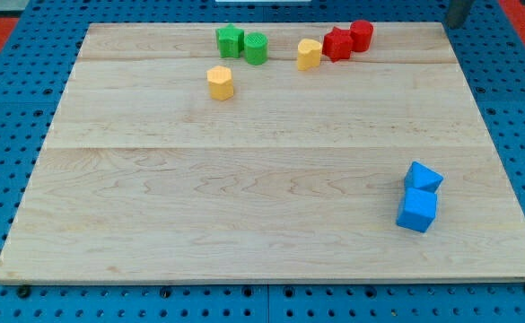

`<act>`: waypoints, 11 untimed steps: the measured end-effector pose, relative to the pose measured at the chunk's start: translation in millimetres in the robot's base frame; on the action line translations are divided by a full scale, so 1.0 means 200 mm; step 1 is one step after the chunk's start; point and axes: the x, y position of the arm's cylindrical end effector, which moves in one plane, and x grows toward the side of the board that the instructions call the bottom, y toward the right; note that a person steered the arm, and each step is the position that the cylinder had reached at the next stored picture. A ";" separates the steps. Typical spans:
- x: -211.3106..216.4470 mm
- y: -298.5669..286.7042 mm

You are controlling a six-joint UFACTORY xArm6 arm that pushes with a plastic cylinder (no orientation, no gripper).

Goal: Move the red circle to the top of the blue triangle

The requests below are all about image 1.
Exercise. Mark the red star block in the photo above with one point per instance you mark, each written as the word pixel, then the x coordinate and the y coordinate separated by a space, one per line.
pixel 337 44

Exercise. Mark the blue triangle block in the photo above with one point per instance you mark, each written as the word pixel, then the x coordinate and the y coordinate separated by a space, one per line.
pixel 421 177

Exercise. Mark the yellow hexagon block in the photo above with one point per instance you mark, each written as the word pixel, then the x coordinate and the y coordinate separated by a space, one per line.
pixel 220 82

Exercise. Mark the green star block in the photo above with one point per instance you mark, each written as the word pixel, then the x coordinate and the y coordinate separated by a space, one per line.
pixel 230 41

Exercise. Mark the blue cube block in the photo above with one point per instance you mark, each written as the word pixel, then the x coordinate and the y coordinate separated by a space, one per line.
pixel 417 210

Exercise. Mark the wooden board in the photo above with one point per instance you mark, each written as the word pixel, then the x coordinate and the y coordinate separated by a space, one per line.
pixel 143 178

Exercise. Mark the grey robot arm tip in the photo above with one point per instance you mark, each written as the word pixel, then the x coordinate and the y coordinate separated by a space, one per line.
pixel 457 13

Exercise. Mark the green cylinder block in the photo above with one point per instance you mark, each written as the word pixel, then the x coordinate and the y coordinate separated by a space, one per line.
pixel 255 48

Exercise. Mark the red cylinder block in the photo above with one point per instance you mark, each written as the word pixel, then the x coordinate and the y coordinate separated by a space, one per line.
pixel 361 33

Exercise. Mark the yellow heart block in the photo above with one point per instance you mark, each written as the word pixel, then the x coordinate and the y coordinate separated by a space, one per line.
pixel 308 54

